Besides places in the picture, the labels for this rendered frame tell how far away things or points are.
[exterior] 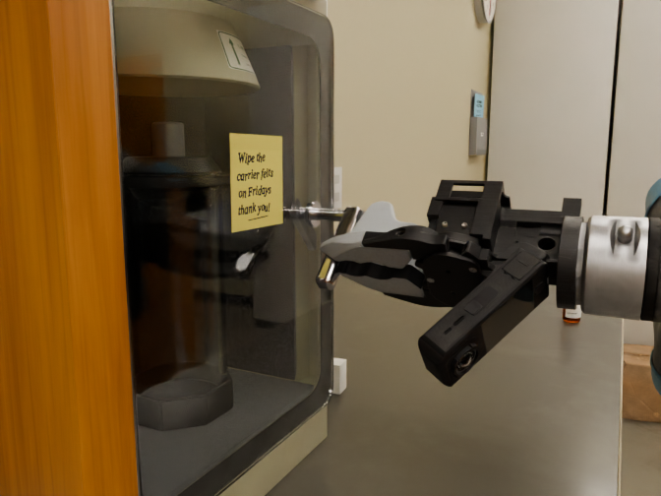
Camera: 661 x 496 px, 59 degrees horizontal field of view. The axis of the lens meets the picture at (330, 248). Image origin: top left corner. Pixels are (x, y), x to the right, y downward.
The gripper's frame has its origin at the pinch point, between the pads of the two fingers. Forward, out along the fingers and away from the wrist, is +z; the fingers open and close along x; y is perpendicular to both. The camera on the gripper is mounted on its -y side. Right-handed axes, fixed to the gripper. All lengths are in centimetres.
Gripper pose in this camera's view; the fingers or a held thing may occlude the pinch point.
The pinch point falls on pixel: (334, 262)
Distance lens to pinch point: 52.1
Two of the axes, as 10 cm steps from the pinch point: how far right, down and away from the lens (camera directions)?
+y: 3.3, -7.8, 5.3
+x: -3.0, -6.2, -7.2
